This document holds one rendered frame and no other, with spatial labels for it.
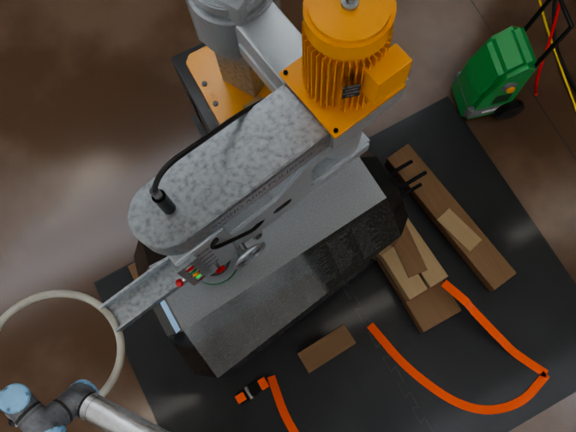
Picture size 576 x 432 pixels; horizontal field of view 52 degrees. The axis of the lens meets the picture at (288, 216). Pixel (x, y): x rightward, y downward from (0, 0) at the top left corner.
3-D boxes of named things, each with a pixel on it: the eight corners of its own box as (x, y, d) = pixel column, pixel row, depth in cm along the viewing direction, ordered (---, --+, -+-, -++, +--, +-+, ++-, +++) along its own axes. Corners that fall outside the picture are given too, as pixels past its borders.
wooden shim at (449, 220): (436, 220, 331) (436, 219, 330) (448, 208, 333) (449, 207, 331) (469, 252, 326) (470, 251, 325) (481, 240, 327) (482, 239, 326)
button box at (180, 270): (207, 267, 217) (192, 252, 189) (211, 273, 216) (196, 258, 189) (189, 280, 216) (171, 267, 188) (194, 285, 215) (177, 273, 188)
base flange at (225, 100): (183, 61, 292) (182, 56, 287) (271, 18, 296) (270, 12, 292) (228, 141, 280) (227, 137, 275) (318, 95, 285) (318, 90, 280)
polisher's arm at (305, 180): (337, 123, 248) (343, 64, 201) (372, 163, 243) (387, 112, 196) (196, 227, 239) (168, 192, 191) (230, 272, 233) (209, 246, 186)
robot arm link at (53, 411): (75, 419, 182) (48, 391, 184) (45, 446, 173) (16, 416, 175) (69, 431, 188) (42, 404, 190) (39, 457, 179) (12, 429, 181)
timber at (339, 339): (309, 373, 321) (309, 373, 310) (297, 354, 324) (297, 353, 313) (355, 344, 324) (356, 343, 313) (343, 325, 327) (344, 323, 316)
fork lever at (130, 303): (238, 198, 241) (237, 194, 236) (267, 233, 237) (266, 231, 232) (97, 301, 231) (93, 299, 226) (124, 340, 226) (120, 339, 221)
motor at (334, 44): (348, 25, 187) (357, -65, 149) (411, 93, 181) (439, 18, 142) (279, 75, 184) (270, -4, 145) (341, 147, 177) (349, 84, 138)
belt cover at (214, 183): (354, 51, 204) (357, 23, 188) (401, 102, 198) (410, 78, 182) (126, 216, 191) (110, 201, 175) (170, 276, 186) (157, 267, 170)
